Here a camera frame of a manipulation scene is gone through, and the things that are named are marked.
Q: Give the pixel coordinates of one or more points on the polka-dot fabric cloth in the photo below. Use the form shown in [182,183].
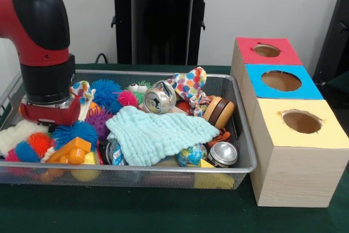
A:
[188,84]

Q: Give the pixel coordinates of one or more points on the crushed silver drink can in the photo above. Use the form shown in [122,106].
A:
[158,100]

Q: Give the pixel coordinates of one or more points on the polka-dot fabric scrunchie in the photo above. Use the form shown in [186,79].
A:
[84,88]

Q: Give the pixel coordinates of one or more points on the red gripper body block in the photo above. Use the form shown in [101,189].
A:
[54,115]

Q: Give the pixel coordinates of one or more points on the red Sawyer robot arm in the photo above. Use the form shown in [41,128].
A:
[35,25]

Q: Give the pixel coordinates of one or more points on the black flat panel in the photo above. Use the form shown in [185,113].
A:
[335,33]

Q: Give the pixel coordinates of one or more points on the green spiky ball with eyes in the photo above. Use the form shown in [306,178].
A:
[137,88]

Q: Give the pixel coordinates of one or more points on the cream waffle cloth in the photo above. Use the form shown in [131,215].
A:
[16,134]

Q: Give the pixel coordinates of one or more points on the wooden box with three holes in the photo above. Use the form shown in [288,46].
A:
[294,173]

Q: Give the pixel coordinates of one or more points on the wooden toy hamburger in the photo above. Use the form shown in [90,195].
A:
[218,110]

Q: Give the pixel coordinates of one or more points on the multicolour spiky caterpillar toy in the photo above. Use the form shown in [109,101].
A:
[38,141]

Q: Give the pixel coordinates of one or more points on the dark green table cloth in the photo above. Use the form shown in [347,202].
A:
[136,211]
[340,80]

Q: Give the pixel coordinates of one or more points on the blue spiky rubber ball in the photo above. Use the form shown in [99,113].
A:
[105,92]
[81,132]

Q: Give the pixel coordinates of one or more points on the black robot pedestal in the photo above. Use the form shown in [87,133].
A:
[122,25]

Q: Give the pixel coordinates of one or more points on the mint green waffle cloth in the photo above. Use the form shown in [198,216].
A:
[152,134]

